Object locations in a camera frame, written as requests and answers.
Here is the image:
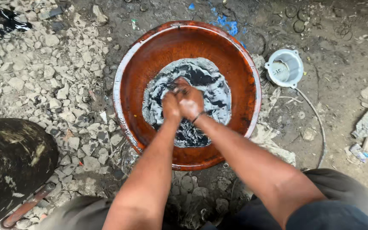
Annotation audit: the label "person's right hand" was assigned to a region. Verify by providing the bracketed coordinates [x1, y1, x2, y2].
[172, 77, 205, 123]

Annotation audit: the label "person's left hand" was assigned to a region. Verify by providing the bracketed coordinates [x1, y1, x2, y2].
[161, 91, 182, 122]

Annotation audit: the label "dark soapy wet cloth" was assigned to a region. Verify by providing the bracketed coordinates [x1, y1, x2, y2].
[141, 57, 232, 148]

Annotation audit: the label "large orange plastic basin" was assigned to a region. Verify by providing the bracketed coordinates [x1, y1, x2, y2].
[113, 20, 262, 172]

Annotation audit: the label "black wrist band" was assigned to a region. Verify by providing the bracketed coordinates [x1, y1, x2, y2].
[192, 111, 207, 124]

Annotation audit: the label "blue plastic scrap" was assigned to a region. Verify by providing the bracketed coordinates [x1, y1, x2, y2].
[209, 6, 248, 48]

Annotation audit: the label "white plastic cup-shaped part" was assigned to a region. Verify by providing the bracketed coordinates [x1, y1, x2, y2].
[264, 49, 305, 89]

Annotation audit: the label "dirty white rag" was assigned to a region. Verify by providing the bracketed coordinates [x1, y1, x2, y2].
[250, 87, 297, 167]

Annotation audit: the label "large black rounded container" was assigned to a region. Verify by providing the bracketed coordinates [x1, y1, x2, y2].
[0, 118, 59, 230]

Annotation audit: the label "black plastic scrap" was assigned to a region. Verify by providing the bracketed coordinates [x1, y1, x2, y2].
[0, 7, 33, 38]

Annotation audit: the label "crumpled small wrapper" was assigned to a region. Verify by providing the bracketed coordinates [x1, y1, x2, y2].
[349, 143, 368, 163]

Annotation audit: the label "person's grey trousers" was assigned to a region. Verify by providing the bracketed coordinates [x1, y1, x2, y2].
[31, 168, 368, 230]

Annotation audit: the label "thin grey cable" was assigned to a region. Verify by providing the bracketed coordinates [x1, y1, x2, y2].
[294, 87, 327, 169]

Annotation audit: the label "rusty red metal handle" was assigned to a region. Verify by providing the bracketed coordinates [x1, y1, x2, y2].
[1, 183, 57, 229]

